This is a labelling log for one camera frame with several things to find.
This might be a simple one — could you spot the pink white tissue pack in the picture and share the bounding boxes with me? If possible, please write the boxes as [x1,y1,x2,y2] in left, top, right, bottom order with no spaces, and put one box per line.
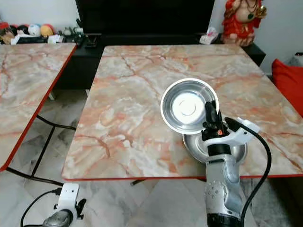
[199,27,219,45]

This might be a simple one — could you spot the black television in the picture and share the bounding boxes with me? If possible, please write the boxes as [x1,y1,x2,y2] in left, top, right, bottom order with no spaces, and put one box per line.
[74,0,216,37]

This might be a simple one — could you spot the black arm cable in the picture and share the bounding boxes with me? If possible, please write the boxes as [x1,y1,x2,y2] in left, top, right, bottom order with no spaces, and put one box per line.
[20,188,63,227]
[224,116,273,227]

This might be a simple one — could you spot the red gold figurine statue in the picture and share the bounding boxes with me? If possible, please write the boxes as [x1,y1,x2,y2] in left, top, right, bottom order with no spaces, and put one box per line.
[221,0,268,47]

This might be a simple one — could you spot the white round plush toy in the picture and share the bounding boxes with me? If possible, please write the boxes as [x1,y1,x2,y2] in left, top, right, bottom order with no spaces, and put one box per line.
[27,24,41,37]

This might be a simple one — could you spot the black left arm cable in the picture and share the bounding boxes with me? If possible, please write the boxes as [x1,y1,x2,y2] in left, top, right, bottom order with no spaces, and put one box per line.
[20,188,63,227]

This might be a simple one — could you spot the red cushion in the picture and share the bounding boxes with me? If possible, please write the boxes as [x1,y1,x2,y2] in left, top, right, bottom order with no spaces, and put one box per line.
[271,59,303,118]

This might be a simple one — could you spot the shiny steel plate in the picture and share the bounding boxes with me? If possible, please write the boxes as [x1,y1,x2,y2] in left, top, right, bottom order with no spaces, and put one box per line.
[160,78,220,136]
[182,132,248,166]

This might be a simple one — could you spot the marble folding table red edge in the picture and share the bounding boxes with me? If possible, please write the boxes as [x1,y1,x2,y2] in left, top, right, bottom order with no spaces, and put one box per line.
[0,43,77,172]
[61,44,303,182]

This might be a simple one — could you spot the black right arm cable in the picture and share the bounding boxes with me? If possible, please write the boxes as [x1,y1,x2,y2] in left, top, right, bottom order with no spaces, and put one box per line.
[224,116,273,227]

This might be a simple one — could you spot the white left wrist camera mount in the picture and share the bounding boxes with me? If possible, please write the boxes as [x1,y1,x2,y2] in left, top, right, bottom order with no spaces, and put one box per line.
[55,183,80,218]

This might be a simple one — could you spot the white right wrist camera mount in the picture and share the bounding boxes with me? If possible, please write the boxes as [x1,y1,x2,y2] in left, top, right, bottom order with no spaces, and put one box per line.
[203,118,261,148]

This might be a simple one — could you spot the orange round plush toy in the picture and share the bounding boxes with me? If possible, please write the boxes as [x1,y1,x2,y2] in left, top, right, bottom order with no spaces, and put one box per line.
[40,24,55,38]

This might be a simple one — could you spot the black metal table legs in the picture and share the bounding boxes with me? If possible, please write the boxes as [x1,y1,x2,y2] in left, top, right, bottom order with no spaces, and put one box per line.
[6,113,77,188]

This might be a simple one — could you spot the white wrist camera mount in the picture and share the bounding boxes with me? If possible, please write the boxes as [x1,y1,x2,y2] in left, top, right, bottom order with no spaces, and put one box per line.
[203,118,261,148]
[55,183,80,218]

